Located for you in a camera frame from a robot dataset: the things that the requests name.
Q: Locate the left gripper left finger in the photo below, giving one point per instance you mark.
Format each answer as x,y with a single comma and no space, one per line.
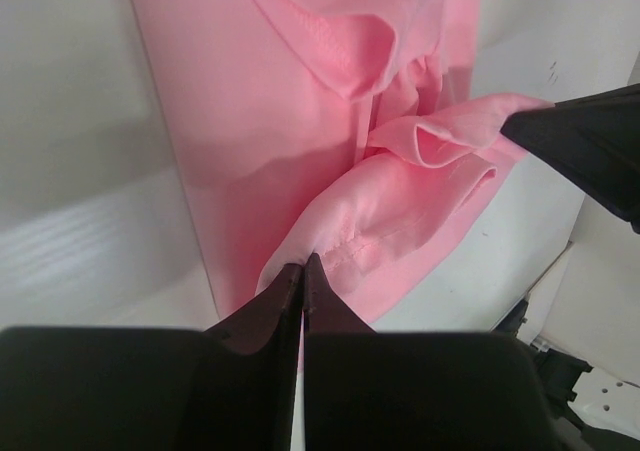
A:
230,387

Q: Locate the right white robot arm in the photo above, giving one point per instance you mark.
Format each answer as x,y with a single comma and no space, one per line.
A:
592,410

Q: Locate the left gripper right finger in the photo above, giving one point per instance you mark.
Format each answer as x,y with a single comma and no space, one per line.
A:
365,390

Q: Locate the pink t shirt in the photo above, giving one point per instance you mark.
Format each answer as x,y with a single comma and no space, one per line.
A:
342,128

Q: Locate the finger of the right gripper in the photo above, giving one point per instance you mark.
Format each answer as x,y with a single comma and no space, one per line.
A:
592,141

